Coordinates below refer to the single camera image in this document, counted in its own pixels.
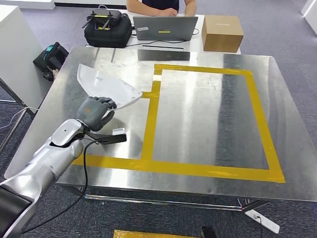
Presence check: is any grey laptop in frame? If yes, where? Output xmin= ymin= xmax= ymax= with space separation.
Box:
xmin=133 ymin=15 xmax=199 ymax=42

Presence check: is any brown cardboard box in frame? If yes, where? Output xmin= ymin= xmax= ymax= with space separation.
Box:
xmin=201 ymin=14 xmax=244 ymax=53

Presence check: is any person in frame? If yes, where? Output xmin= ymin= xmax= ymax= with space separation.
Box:
xmin=126 ymin=0 xmax=198 ymax=17

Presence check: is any white glossy platform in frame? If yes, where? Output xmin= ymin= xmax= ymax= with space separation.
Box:
xmin=300 ymin=0 xmax=317 ymax=35

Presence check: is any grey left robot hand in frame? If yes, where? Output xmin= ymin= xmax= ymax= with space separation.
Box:
xmin=76 ymin=96 xmax=118 ymax=132

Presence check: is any yellow workbench tape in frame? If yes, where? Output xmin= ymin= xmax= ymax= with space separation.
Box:
xmin=72 ymin=63 xmax=285 ymax=183

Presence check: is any white desk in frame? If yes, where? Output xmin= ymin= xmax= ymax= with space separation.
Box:
xmin=0 ymin=4 xmax=54 ymax=154
xmin=85 ymin=9 xmax=241 ymax=55

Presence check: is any white power strip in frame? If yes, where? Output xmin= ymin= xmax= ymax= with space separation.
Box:
xmin=245 ymin=209 xmax=280 ymax=235

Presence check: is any steel workbench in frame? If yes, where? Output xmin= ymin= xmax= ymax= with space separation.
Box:
xmin=4 ymin=46 xmax=317 ymax=213

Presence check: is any black floor cable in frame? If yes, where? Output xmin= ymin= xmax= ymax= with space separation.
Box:
xmin=256 ymin=215 xmax=263 ymax=238

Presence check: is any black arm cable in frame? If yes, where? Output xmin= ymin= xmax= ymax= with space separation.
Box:
xmin=22 ymin=139 xmax=100 ymax=235

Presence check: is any yellow floor tape square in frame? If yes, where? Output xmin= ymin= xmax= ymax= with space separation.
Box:
xmin=113 ymin=230 xmax=199 ymax=238

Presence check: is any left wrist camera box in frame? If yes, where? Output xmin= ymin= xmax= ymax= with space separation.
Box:
xmin=84 ymin=127 xmax=127 ymax=145

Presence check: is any black remote controller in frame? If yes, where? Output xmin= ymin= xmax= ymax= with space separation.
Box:
xmin=82 ymin=8 xmax=123 ymax=31

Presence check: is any white floor cable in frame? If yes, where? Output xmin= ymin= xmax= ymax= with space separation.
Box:
xmin=0 ymin=107 xmax=39 ymax=130

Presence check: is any black bag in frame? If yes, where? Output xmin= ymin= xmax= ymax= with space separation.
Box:
xmin=32 ymin=42 xmax=69 ymax=82

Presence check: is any black carrying case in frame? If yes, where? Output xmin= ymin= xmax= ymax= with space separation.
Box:
xmin=83 ymin=14 xmax=133 ymax=49

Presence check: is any white plastic body panel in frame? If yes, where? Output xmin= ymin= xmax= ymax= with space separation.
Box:
xmin=77 ymin=63 xmax=143 ymax=111

